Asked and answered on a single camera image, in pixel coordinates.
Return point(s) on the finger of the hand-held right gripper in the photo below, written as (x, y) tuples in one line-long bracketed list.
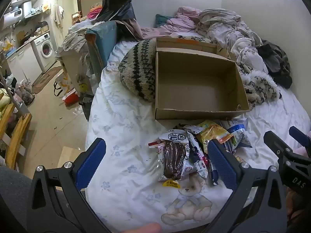
[(277, 143), (300, 137)]

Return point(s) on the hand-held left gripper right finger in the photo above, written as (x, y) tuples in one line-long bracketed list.
[(222, 165)]

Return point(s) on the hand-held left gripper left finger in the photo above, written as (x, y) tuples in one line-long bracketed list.
[(91, 162)]

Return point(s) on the navy and pink snack packet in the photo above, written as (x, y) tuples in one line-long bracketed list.
[(198, 155)]

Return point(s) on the yellow snack packet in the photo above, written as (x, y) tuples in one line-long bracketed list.
[(211, 131)]

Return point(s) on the blue and white snack packet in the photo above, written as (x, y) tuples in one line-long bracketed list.
[(239, 131)]

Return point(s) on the chocolate cake packet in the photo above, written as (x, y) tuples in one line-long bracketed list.
[(173, 160)]

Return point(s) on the white packet with black print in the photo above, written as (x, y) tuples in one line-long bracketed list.
[(175, 136)]

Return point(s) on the slim red white stick packet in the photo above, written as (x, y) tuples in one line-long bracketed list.
[(155, 143)]

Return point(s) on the brown cardboard box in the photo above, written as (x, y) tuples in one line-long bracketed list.
[(194, 85)]

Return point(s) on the person's right hand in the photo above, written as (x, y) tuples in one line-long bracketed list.
[(295, 205)]

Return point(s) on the person's left hand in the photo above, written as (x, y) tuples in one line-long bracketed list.
[(150, 228)]

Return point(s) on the white floral printed duvet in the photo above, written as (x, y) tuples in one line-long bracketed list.
[(126, 131)]

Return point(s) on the fluffy spotted white blanket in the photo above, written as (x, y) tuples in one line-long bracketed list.
[(260, 85)]

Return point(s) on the red box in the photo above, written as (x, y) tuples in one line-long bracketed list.
[(71, 98)]

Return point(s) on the yellow wooden rack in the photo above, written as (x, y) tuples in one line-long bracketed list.
[(17, 136)]

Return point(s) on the dark camouflage jacket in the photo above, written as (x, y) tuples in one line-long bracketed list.
[(274, 58)]

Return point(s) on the yellow and white shopping bag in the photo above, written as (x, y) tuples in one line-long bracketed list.
[(63, 82)]

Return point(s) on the person's dark grey clothing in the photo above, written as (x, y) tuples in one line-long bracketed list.
[(14, 199)]

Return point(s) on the brown floor rug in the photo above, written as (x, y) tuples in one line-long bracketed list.
[(46, 79)]

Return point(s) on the grey plastic bag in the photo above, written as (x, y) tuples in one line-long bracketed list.
[(25, 93)]

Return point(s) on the striped knitted cushion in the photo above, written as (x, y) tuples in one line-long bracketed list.
[(136, 70)]

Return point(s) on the white kitchen cabinet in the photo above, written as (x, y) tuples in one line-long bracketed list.
[(24, 60)]

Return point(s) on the white washing machine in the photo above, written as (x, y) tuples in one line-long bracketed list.
[(46, 48)]

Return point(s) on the pile of pale clothes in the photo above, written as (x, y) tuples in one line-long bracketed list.
[(75, 38)]

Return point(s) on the pink crumpled blanket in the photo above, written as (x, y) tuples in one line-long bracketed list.
[(182, 21)]

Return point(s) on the pink clothes pile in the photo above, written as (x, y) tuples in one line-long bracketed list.
[(94, 12)]

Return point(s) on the hanging white towel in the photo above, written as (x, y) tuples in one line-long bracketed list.
[(58, 14)]

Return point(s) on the dark teal pillow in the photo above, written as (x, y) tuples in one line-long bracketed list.
[(161, 19)]

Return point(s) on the black plastic bag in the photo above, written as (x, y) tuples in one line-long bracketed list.
[(116, 2)]

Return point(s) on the white water heater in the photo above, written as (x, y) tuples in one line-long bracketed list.
[(17, 14)]

